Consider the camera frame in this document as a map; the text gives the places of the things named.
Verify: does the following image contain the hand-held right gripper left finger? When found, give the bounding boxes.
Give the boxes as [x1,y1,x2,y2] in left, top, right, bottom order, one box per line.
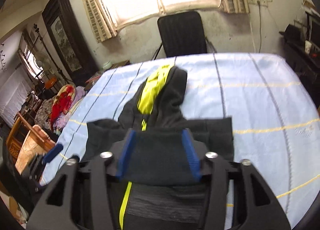
[26,130,137,230]

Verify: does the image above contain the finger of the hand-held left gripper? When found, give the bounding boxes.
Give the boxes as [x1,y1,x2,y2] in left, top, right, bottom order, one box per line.
[30,144,64,185]

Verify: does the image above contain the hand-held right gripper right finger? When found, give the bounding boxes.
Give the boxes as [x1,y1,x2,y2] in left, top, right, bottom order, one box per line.
[181,129,291,230]

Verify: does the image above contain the black hooded jacket yellow zipper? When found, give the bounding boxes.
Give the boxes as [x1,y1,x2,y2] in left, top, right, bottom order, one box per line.
[86,64,234,230]

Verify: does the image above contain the wooden armchair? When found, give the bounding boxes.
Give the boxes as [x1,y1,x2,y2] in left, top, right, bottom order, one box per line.
[6,113,57,173]

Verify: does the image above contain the red floral blanket pile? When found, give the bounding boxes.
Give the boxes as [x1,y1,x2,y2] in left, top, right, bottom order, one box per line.
[54,86,87,136]

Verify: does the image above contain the orange stool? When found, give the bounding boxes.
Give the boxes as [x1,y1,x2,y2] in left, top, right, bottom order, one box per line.
[45,77,58,89]

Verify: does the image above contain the light blue striped bedsheet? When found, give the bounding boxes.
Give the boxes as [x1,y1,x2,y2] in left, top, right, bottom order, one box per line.
[40,53,320,230]

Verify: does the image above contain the white electric fan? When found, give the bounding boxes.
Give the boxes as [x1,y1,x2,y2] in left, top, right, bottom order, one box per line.
[34,52,51,71]

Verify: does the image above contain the side room window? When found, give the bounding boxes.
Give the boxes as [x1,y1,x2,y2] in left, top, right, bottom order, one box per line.
[19,45,43,76]

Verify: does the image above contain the black metal coat stand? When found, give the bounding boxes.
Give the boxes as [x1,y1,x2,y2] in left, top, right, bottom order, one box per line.
[32,24,68,84]

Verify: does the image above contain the dark framed landscape painting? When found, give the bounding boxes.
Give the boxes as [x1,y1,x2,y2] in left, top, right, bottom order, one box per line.
[41,0,98,87]

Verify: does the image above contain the black office chair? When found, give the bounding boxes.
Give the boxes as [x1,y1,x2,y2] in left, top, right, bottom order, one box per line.
[151,11,217,60]

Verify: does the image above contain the dark wooden desk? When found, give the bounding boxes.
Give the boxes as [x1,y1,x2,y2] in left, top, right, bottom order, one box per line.
[279,33,320,108]

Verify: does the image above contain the black hat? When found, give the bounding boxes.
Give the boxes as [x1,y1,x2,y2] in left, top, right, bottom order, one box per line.
[279,24,302,41]

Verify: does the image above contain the computer monitor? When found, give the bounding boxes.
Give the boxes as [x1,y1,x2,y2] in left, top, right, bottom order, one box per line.
[306,12,320,46]

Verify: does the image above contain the wall coat hooks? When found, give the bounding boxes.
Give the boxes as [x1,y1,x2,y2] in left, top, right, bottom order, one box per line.
[0,43,8,71]

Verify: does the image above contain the white wall cable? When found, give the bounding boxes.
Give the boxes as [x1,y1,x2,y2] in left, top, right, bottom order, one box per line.
[249,0,263,54]

